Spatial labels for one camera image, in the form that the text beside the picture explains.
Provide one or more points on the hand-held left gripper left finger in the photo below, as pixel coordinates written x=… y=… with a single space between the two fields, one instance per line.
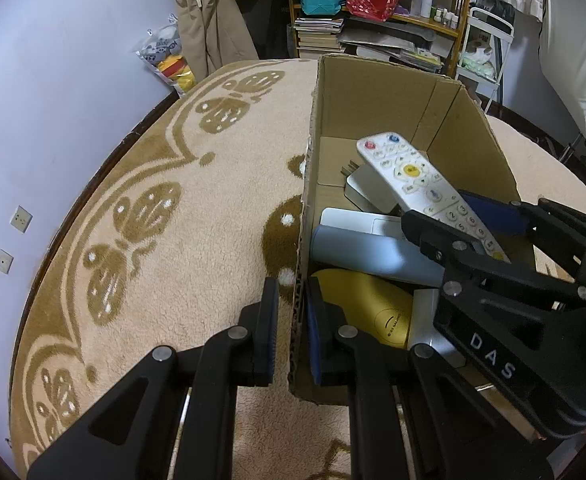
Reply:
x=272 y=330

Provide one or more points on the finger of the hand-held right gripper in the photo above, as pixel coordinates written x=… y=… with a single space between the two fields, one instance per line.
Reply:
x=433 y=235
x=498 y=215

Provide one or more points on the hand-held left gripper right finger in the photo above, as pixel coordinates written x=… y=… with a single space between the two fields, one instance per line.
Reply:
x=313 y=335

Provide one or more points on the yellow round pad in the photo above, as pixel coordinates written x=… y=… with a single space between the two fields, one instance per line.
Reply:
x=358 y=305

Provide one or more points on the white remote control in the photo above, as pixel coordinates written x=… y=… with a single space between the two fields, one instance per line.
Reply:
x=408 y=170

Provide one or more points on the white square charger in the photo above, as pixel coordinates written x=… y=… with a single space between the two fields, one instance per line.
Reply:
x=368 y=191

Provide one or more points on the cardboard box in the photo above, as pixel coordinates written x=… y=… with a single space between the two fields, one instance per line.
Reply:
x=473 y=140

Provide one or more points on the green tissue pack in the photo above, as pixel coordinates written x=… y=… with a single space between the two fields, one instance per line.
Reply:
x=478 y=66

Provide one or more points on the white brown plush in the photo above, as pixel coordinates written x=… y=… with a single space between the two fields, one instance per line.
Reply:
x=480 y=43

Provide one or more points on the wooden shelf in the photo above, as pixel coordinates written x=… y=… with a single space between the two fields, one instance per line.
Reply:
x=460 y=35

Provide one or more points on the white metal cart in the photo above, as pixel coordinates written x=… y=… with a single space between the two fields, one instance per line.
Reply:
x=505 y=27

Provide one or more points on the pile of magazines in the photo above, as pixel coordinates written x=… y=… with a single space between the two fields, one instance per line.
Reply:
x=393 y=42

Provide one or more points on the black and white picture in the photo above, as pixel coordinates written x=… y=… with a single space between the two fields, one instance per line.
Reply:
x=495 y=4

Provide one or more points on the stack of books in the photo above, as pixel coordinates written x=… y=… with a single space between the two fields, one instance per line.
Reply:
x=318 y=35

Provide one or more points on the black garment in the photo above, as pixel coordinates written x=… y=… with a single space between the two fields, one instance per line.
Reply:
x=268 y=10

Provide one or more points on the plastic bag of plush toys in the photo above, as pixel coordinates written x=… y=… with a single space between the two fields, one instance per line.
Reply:
x=170 y=60

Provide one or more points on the beige hanging coat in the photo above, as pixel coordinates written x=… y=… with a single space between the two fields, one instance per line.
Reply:
x=213 y=15

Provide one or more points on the white wall socket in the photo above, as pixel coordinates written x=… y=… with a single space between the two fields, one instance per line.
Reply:
x=3 y=261
x=21 y=218

